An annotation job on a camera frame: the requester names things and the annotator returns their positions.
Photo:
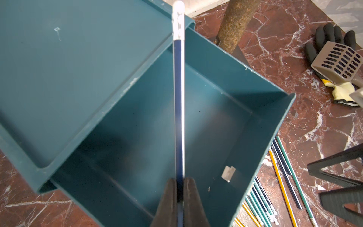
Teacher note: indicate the teal top drawer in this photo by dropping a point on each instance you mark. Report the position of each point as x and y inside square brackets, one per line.
[118, 173]

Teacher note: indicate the beige slotted scoop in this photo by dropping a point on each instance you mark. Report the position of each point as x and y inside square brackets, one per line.
[339, 64]

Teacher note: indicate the pink blossom artificial tree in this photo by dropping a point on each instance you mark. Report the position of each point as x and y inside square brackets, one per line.
[236, 18]

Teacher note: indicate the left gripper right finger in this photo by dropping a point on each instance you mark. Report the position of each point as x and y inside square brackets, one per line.
[193, 211]

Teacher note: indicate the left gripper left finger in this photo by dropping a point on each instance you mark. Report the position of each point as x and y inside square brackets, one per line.
[166, 215]

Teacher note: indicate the green pencil bundle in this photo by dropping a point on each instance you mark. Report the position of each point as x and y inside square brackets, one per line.
[260, 203]

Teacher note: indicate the yellow pencil right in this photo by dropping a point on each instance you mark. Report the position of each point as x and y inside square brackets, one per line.
[287, 202]

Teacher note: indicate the teal drawer cabinet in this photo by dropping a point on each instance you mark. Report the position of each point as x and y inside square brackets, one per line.
[64, 66]

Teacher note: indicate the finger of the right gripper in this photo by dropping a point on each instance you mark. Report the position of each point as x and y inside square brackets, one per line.
[315, 168]
[334, 201]

